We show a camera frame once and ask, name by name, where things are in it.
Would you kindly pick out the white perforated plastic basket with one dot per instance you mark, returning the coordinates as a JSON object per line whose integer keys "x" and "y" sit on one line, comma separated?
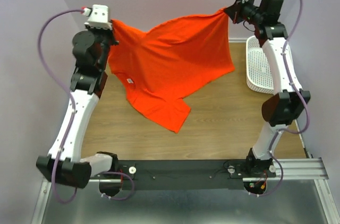
{"x": 258, "y": 74}

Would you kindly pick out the orange t-shirt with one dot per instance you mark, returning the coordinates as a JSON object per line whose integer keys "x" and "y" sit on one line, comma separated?
{"x": 171, "y": 61}

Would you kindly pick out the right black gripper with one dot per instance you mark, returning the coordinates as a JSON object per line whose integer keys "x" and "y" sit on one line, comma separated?
{"x": 234, "y": 10}

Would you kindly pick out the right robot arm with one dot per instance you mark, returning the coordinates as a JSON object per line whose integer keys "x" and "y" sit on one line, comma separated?
{"x": 288, "y": 100}

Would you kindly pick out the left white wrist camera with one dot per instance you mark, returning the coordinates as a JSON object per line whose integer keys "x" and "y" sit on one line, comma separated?
{"x": 98, "y": 17}

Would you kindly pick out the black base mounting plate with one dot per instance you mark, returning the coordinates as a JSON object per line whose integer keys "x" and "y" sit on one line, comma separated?
{"x": 146, "y": 175}

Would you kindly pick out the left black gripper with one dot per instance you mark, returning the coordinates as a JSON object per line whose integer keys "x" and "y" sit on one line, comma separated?
{"x": 109, "y": 32}

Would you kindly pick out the aluminium frame rail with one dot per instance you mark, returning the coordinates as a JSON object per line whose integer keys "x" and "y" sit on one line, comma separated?
{"x": 308, "y": 168}

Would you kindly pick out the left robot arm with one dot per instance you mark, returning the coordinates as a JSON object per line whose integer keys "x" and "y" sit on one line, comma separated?
{"x": 63, "y": 163}

